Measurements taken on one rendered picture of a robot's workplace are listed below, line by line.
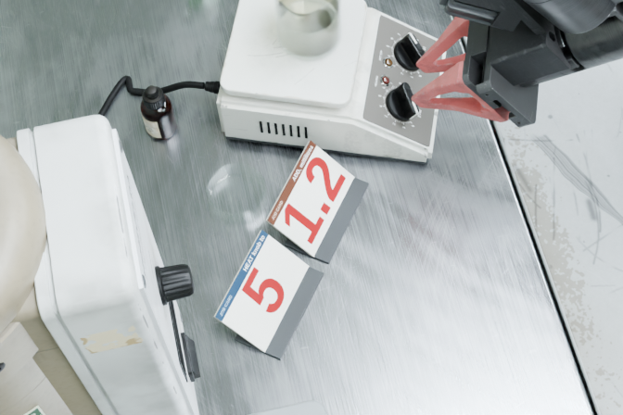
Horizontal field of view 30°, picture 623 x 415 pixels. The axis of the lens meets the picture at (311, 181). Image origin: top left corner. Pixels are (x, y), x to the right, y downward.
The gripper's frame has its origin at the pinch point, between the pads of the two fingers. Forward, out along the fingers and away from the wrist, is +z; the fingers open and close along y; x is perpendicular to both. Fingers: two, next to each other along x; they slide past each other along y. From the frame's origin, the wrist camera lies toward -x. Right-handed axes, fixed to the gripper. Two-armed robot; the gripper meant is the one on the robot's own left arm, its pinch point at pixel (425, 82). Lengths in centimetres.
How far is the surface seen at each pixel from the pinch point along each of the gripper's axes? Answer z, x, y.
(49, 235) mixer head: -21, -43, 39
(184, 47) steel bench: 27.5, -5.5, -9.5
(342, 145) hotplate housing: 12.5, 3.9, 0.8
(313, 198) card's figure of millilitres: 14.0, 2.9, 6.6
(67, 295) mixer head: -22, -42, 41
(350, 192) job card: 12.7, 6.3, 4.5
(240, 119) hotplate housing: 18.3, -4.0, 0.8
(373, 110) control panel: 8.1, 2.7, -1.1
